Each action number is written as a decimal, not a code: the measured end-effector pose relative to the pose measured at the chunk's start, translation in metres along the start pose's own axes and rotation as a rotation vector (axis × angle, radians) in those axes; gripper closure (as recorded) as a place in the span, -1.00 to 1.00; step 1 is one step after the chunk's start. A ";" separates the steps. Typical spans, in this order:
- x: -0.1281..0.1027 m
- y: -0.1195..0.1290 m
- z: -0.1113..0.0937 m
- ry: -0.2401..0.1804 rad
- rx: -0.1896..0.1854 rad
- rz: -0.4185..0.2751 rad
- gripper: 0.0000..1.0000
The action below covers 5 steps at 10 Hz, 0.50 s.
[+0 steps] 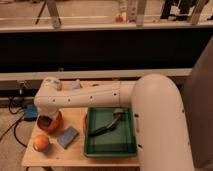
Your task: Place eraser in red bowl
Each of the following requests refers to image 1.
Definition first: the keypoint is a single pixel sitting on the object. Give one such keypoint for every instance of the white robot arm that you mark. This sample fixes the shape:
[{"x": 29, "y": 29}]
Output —
[{"x": 161, "y": 131}]

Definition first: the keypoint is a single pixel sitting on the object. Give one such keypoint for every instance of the red bowl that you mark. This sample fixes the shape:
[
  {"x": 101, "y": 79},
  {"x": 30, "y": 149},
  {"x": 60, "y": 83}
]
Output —
[{"x": 49, "y": 124}]

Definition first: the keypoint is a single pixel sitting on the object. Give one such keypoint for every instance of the blue eraser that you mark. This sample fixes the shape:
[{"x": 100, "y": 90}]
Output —
[{"x": 67, "y": 137}]

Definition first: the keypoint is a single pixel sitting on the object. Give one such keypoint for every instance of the small blue-grey object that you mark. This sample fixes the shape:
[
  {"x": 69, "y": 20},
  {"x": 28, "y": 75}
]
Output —
[{"x": 75, "y": 85}]

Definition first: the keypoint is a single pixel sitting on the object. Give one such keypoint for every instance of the black brush in tray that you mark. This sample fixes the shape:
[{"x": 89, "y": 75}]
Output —
[{"x": 117, "y": 114}]

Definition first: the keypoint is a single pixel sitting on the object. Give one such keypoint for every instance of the green plastic tray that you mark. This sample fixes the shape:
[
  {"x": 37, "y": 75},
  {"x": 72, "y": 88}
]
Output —
[{"x": 119, "y": 142}]

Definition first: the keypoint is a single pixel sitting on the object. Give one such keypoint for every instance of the blue power box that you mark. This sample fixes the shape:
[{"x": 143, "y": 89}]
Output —
[{"x": 30, "y": 113}]

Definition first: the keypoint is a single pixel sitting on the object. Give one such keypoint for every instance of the orange fruit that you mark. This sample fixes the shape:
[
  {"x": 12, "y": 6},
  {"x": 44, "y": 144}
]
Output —
[{"x": 41, "y": 143}]

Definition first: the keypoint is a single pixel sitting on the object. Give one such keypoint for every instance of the grey panel at right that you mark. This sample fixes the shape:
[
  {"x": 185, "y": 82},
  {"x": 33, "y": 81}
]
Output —
[{"x": 197, "y": 94}]

